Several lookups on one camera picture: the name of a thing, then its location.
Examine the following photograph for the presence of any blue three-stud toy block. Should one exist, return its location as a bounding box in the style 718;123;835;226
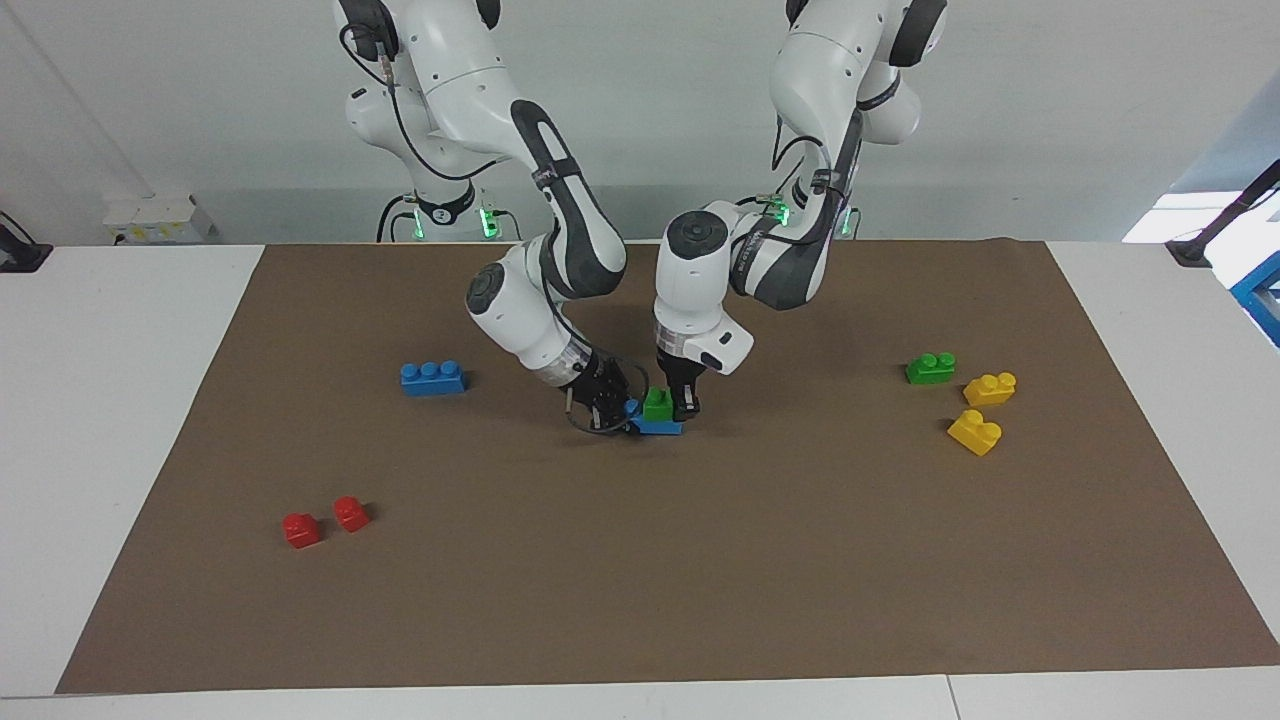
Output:
625;399;686;436
400;360;468;397

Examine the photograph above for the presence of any yellow two-stud toy block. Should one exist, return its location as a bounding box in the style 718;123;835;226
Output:
963;372;1018;407
946;409;1004;458

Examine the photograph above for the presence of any brown paper table mat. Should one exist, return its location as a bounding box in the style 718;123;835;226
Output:
55;239;1280;695

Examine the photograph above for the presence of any white power box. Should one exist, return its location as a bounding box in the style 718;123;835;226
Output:
103;193;216;244

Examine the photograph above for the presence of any black stand with clamp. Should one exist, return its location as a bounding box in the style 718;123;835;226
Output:
1165;160;1280;269

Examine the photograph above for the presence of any black table clamp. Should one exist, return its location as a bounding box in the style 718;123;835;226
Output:
0;212;53;273

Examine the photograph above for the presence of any black right base cable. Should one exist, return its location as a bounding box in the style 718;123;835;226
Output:
376;194;417;243

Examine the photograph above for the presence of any blue frame piece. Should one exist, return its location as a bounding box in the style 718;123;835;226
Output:
1230;250;1280;349

